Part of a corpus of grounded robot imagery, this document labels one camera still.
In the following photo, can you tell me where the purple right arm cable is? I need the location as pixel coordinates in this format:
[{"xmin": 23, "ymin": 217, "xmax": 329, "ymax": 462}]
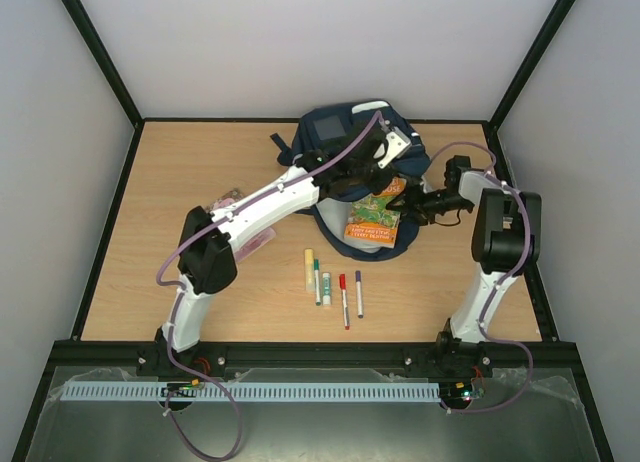
[{"xmin": 429, "ymin": 140, "xmax": 535, "ymax": 416}]

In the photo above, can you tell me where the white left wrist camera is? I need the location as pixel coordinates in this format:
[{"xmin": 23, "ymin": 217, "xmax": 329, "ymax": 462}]
[{"xmin": 374, "ymin": 128, "xmax": 412, "ymax": 169}]

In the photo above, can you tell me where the white glue stick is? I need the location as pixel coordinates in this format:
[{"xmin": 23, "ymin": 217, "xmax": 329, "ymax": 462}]
[{"xmin": 322, "ymin": 272, "xmax": 332, "ymax": 306}]

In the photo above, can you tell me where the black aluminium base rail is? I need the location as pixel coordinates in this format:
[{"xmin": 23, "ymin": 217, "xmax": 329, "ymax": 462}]
[{"xmin": 49, "ymin": 339, "xmax": 581, "ymax": 381}]

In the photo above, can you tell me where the purple marker pen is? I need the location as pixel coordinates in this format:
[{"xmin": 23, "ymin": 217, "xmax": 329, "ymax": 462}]
[{"xmin": 355, "ymin": 270, "xmax": 364, "ymax": 319}]

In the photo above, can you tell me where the green marker pen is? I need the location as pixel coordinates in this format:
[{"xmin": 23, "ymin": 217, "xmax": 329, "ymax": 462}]
[{"xmin": 313, "ymin": 258, "xmax": 322, "ymax": 306}]

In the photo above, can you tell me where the light blue cable duct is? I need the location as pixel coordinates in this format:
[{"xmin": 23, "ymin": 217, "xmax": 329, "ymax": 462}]
[{"xmin": 60, "ymin": 381, "xmax": 441, "ymax": 403}]

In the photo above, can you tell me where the illustrated book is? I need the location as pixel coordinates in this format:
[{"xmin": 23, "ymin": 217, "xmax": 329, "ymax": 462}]
[{"xmin": 205, "ymin": 188, "xmax": 276, "ymax": 264}]

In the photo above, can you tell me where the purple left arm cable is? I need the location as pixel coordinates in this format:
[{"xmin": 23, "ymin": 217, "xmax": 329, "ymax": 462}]
[{"xmin": 155, "ymin": 110, "xmax": 384, "ymax": 462}]

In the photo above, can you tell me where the navy blue student backpack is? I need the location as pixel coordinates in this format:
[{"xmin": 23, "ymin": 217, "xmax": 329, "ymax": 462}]
[{"xmin": 271, "ymin": 99, "xmax": 431, "ymax": 262}]

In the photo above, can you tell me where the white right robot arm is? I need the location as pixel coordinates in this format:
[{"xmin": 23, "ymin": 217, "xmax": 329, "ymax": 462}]
[{"xmin": 388, "ymin": 155, "xmax": 542, "ymax": 375}]

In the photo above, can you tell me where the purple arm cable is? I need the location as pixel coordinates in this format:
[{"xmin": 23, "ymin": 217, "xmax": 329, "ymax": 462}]
[
  {"xmin": 429, "ymin": 140, "xmax": 535, "ymax": 416},
  {"xmin": 155, "ymin": 110, "xmax": 384, "ymax": 462}
]

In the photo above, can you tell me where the yellow highlighter pen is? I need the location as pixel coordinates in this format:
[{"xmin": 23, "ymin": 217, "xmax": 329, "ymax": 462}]
[{"xmin": 304, "ymin": 248, "xmax": 316, "ymax": 293}]

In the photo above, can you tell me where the red marker pen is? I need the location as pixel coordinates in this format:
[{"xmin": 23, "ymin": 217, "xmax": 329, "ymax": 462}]
[{"xmin": 339, "ymin": 273, "xmax": 350, "ymax": 330}]

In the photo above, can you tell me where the orange Treehouse book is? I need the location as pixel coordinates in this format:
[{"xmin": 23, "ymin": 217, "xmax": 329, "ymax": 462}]
[{"xmin": 344, "ymin": 177, "xmax": 406, "ymax": 249}]

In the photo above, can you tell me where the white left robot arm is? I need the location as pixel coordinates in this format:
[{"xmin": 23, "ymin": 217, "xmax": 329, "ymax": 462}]
[{"xmin": 156, "ymin": 121, "xmax": 410, "ymax": 355}]

